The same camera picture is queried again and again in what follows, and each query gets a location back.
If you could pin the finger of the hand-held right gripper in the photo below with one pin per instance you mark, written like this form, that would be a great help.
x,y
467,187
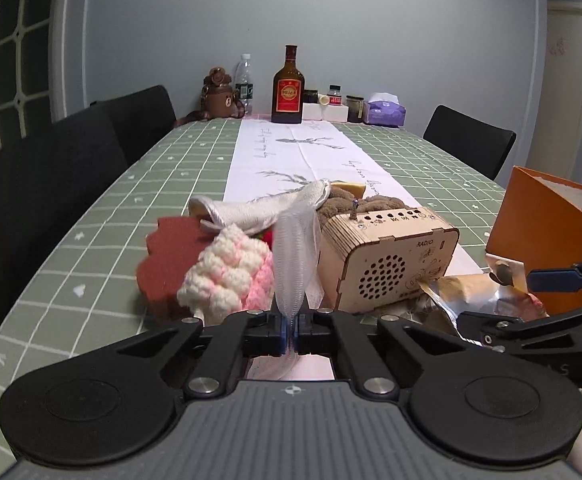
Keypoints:
x,y
516,332
551,280

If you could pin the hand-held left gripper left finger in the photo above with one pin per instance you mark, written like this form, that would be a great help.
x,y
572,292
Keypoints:
x,y
284,334

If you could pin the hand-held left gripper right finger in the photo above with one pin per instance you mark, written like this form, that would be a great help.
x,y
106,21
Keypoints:
x,y
305,332

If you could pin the orange paper bag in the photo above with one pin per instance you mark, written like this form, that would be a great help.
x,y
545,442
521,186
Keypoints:
x,y
546,220

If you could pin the white mesh cloth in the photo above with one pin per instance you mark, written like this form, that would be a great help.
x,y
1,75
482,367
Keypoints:
x,y
293,260

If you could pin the red crochet piece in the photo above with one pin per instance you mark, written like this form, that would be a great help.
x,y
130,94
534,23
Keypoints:
x,y
267,238

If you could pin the yellow cloth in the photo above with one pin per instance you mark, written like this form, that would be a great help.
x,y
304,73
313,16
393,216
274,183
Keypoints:
x,y
356,189

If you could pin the gold foil packet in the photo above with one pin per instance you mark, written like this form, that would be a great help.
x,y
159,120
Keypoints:
x,y
486,295

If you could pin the pink and white crochet piece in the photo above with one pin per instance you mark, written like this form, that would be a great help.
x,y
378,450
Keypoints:
x,y
226,270

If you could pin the wooden radio box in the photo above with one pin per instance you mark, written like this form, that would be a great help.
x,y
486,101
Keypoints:
x,y
386,255

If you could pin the silver satin cloth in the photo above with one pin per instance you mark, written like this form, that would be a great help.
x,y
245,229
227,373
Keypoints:
x,y
251,210

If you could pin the red scalloped sponge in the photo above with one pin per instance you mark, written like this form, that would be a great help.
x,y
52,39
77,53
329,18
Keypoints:
x,y
171,260

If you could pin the brown fuzzy cloth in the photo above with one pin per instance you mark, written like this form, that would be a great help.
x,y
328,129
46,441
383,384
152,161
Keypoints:
x,y
361,205

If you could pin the white printed table runner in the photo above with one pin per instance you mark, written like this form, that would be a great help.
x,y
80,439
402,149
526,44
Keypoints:
x,y
291,160

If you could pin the plain beige door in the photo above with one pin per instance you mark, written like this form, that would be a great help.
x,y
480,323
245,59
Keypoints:
x,y
558,85

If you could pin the white box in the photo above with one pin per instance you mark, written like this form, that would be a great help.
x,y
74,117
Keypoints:
x,y
328,112

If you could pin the dark glass jar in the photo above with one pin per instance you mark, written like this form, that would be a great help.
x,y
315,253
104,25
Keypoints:
x,y
354,108

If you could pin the purple tissue pack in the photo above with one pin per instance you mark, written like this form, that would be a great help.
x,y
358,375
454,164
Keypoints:
x,y
385,112

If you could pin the small dark jar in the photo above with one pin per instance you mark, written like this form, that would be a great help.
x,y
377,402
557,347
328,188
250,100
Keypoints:
x,y
310,97

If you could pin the brown bottle with red label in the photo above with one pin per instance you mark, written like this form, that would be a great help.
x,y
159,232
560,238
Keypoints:
x,y
288,95

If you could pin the small bottle with red label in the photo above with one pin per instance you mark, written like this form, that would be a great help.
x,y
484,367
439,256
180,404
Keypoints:
x,y
334,96

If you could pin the brown bear plush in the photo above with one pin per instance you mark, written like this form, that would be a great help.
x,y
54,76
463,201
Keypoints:
x,y
218,97

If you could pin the clear plastic water bottle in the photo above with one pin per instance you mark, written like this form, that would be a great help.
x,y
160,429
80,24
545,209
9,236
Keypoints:
x,y
244,85

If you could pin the large black chair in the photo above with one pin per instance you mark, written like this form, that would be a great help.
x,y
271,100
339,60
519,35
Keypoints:
x,y
36,200

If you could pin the white door with glass panes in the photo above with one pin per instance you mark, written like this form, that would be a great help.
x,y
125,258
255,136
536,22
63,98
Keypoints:
x,y
16,35

